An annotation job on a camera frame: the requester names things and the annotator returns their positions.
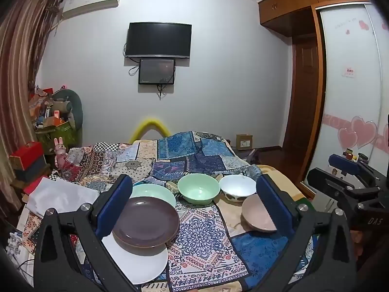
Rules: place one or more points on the striped brown curtain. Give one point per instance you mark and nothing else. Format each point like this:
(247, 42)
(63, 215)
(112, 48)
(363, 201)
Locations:
(18, 67)

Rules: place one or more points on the dark purple plate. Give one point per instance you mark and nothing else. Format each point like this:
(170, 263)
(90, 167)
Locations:
(146, 222)

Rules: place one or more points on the pink bowl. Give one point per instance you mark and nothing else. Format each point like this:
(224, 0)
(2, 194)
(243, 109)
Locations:
(256, 216)

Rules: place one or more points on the white bowl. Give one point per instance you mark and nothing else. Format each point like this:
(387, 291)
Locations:
(237, 187)

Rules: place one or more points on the pink rabbit toy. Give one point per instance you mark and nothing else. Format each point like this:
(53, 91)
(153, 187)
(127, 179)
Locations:
(60, 155)

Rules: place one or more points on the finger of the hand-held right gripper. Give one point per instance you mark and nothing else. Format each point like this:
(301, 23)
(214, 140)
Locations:
(343, 162)
(334, 182)

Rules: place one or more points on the brown wooden door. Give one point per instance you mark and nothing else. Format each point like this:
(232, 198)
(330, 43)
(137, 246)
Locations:
(304, 97)

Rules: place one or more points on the black wall television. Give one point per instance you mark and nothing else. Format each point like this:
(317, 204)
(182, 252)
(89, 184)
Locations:
(158, 39)

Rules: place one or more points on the pile of colourful clutter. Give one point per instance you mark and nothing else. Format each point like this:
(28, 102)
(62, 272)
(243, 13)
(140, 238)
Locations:
(42, 106)

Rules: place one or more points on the red box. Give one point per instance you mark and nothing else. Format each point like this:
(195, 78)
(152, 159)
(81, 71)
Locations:
(27, 155)

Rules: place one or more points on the grey backpack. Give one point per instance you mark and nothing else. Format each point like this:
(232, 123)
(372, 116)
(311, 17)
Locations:
(250, 157)

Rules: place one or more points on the small black wall monitor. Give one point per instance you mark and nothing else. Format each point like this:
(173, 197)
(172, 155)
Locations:
(156, 71)

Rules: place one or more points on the wooden overhead cabinet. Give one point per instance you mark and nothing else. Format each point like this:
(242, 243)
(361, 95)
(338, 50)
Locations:
(288, 6)

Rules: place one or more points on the green storage box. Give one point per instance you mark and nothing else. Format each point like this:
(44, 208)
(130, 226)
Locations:
(60, 137)

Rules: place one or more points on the green bowl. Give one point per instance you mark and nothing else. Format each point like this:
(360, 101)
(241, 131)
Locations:
(197, 191)

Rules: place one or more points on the grey neck pillow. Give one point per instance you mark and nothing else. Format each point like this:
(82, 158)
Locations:
(77, 109)

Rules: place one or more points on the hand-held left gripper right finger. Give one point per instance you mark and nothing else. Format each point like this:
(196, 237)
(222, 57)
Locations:
(273, 203)

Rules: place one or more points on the cardboard box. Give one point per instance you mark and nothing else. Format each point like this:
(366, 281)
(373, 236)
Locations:
(244, 142)

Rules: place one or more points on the yellow foam tube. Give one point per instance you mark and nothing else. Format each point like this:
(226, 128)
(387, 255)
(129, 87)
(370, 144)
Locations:
(149, 121)

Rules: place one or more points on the light green plate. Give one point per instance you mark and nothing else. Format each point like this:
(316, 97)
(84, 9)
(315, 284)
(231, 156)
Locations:
(155, 191)

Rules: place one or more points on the patchwork blanket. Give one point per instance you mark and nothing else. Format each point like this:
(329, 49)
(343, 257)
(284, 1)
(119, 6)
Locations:
(200, 237)

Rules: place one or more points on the white air conditioner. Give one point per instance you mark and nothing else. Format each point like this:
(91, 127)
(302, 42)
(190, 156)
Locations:
(91, 0)

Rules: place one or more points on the dark grey box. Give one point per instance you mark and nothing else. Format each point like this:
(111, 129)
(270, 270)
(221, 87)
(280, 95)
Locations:
(33, 173)

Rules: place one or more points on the white folded cloth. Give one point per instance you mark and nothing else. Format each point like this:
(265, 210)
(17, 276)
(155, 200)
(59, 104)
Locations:
(60, 194)

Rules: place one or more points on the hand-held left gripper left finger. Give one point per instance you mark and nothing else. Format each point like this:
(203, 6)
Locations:
(114, 210)

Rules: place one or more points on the white toy robot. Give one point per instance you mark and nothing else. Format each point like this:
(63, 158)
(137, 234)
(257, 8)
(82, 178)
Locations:
(13, 243)

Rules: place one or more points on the white heart-print sliding door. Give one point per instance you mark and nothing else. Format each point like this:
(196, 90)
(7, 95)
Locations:
(349, 82)

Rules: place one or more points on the white plate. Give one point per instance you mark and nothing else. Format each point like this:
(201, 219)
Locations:
(136, 264)

